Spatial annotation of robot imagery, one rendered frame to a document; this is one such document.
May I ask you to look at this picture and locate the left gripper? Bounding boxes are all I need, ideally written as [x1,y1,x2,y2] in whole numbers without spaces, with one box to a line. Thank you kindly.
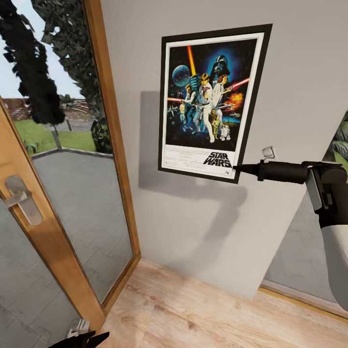
[54,331,110,348]

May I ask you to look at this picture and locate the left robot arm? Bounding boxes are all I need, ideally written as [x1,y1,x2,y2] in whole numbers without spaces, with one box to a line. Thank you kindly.
[49,319,110,348]

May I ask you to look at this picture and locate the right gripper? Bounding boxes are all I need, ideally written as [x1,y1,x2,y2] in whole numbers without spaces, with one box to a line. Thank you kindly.
[233,160,290,182]

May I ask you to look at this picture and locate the poster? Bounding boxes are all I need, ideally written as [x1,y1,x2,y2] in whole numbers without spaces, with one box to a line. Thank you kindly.
[158,24,273,185]

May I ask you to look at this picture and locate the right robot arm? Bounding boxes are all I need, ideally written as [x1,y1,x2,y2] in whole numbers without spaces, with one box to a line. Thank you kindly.
[233,146,348,312]

